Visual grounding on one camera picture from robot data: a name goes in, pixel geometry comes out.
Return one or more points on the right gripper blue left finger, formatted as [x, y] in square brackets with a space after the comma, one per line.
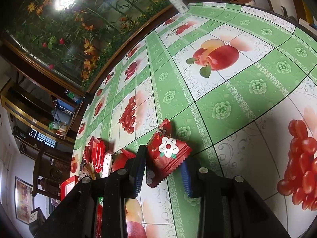
[137, 171]

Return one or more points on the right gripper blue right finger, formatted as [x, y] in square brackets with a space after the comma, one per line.
[187, 172]

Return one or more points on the red candy packet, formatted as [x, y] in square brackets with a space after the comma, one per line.
[121, 159]

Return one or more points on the red flower snack packet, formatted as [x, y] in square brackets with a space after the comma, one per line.
[165, 154]

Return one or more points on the red gift box tray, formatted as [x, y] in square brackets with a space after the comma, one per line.
[68, 185]

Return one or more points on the white dotted snack packet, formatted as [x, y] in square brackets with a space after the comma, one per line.
[107, 164]

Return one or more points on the long red snack packet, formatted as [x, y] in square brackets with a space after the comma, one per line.
[97, 154]

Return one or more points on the dark wooden chair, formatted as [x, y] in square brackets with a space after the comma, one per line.
[48, 174]

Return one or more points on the green fruit-pattern tablecloth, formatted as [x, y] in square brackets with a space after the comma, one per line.
[237, 83]

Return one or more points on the floral glass partition panel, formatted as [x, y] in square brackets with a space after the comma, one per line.
[70, 41]

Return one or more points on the framed wall painting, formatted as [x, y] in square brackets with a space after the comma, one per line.
[23, 199]

